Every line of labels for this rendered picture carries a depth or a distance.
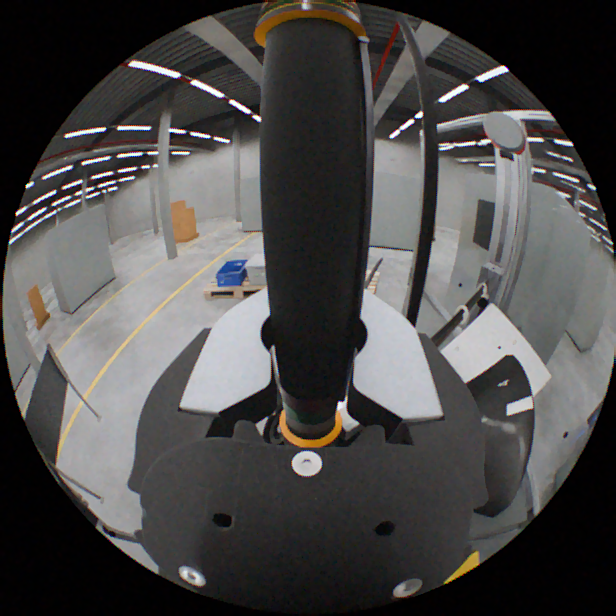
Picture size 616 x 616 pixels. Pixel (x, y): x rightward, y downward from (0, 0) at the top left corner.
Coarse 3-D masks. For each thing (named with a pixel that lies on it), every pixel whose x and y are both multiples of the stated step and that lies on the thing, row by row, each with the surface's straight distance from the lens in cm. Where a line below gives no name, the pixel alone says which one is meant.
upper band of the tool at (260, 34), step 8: (336, 0) 11; (344, 8) 10; (280, 16) 10; (288, 16) 9; (296, 16) 9; (304, 16) 9; (312, 16) 9; (320, 16) 9; (328, 16) 9; (336, 16) 10; (344, 16) 10; (264, 24) 10; (272, 24) 10; (344, 24) 10; (352, 24) 10; (256, 32) 10; (264, 32) 10; (360, 32) 10; (256, 40) 11; (264, 40) 11
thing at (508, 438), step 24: (504, 360) 33; (480, 384) 31; (528, 384) 27; (480, 408) 26; (504, 408) 25; (504, 432) 23; (528, 432) 23; (504, 456) 21; (528, 456) 22; (504, 480) 20; (504, 504) 20
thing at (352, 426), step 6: (354, 420) 19; (342, 426) 19; (348, 426) 19; (354, 426) 19; (360, 426) 20; (342, 432) 19; (348, 432) 19; (354, 432) 20; (360, 432) 21; (342, 438) 20; (348, 438) 20; (354, 438) 21; (342, 444) 20; (348, 444) 21
